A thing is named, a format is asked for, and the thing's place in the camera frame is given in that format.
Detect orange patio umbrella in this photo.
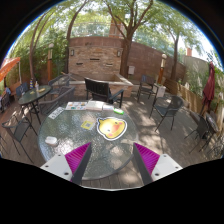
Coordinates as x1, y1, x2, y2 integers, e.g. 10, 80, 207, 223
0, 57, 20, 82

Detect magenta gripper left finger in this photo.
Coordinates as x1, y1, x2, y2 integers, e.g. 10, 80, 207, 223
41, 143, 92, 185

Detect black mesh chair left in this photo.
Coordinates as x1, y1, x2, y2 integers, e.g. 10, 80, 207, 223
1, 115, 36, 162

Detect grey chair beside left table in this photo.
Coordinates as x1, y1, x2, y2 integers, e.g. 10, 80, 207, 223
38, 86, 75, 115

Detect brick fountain wall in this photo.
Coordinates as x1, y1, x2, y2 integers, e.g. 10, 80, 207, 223
68, 36, 133, 97

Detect green and white eraser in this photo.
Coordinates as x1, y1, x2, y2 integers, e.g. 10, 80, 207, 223
114, 108, 124, 115

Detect black mesh chair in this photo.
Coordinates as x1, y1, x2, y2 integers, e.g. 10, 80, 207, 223
1, 115, 36, 162
149, 95, 184, 133

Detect black mesh chair right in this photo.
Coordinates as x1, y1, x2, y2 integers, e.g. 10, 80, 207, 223
149, 95, 184, 133

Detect folded maroon patio umbrella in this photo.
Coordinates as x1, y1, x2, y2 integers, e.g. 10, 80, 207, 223
201, 62, 215, 113

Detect colourful picture card sheet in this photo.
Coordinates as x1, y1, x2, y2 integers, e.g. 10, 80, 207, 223
66, 101, 87, 110

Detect yellow square sticky note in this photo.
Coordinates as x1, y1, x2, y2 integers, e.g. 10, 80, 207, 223
81, 121, 95, 130

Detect white open book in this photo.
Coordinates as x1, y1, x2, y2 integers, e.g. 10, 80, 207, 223
86, 101, 114, 111

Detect yellow duck mouse pad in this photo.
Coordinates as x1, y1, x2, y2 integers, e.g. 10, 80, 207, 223
97, 117, 127, 141

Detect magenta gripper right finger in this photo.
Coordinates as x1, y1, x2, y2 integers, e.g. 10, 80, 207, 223
133, 143, 182, 185

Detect round glass patio table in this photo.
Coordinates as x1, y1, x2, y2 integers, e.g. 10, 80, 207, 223
38, 110, 138, 180

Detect black chair far right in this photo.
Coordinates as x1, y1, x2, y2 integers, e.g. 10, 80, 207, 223
184, 115, 209, 154

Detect black chair at far wall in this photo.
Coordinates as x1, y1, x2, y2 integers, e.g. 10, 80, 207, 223
137, 74, 156, 100

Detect white computer mouse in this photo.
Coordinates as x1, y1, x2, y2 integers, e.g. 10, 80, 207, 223
45, 136, 57, 145

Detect white keypad card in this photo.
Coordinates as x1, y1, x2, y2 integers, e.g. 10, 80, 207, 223
48, 107, 65, 119

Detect black chair behind table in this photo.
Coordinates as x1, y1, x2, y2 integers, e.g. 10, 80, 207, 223
84, 77, 124, 106

